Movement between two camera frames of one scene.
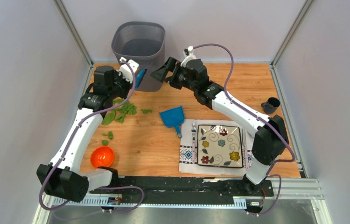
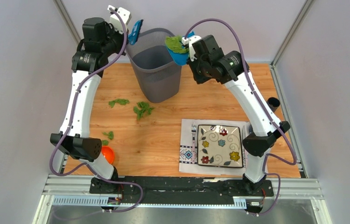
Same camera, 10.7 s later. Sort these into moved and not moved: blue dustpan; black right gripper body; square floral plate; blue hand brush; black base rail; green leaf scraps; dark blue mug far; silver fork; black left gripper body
Moved: black right gripper body; blue dustpan; black left gripper body; blue hand brush
Not moved: silver fork; dark blue mug far; green leaf scraps; square floral plate; black base rail
